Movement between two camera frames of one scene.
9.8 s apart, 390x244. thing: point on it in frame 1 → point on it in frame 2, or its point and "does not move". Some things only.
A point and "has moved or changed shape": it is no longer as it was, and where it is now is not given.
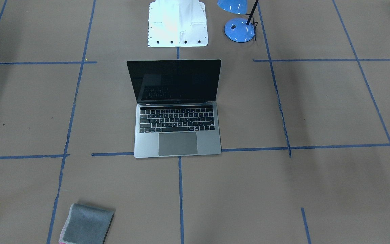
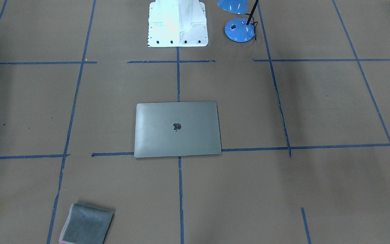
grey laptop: [176, 114] has moved or changed shape
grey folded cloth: [86, 224] does not move
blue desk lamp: [238, 29] does not move
